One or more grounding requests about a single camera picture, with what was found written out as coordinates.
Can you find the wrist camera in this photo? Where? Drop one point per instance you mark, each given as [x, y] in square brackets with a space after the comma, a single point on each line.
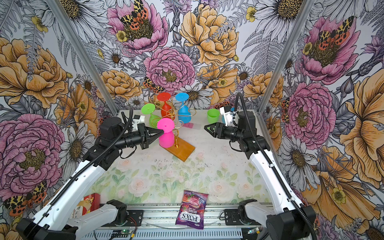
[138, 119]
[230, 115]

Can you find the green wine glass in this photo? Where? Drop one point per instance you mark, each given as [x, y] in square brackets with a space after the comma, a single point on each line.
[213, 116]
[148, 109]

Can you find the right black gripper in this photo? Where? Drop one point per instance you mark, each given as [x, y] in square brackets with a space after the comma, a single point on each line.
[218, 125]

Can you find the aluminium front rail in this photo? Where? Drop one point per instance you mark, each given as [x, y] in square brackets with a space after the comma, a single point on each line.
[247, 213]

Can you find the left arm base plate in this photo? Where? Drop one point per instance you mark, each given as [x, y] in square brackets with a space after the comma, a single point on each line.
[129, 218]

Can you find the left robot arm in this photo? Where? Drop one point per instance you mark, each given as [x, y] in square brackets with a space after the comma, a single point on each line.
[53, 221]

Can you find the red wine glass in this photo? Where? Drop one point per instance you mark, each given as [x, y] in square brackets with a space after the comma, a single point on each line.
[166, 110]

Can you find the pink wine glass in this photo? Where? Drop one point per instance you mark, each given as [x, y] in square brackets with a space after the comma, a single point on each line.
[167, 139]

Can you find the green circuit board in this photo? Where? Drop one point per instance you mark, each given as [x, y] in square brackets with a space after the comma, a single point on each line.
[123, 233]

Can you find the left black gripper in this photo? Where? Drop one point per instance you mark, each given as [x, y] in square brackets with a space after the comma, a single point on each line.
[146, 141]

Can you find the purple Fox's candy bag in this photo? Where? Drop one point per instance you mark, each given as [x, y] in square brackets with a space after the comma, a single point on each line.
[192, 210]

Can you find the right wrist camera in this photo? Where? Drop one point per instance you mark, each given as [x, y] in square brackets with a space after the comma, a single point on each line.
[230, 115]

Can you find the gold wire glass rack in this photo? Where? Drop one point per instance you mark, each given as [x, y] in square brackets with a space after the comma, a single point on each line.
[181, 149]

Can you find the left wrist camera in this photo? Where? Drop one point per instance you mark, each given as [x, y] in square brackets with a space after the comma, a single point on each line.
[138, 119]

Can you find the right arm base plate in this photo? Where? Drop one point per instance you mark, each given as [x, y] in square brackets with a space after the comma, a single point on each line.
[233, 218]

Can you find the white red cardboard box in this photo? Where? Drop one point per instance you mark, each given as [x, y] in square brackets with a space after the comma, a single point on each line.
[87, 205]

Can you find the pink flat strip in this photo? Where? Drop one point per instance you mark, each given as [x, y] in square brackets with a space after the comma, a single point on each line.
[189, 125]

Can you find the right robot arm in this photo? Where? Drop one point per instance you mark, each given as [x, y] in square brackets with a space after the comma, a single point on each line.
[258, 152]

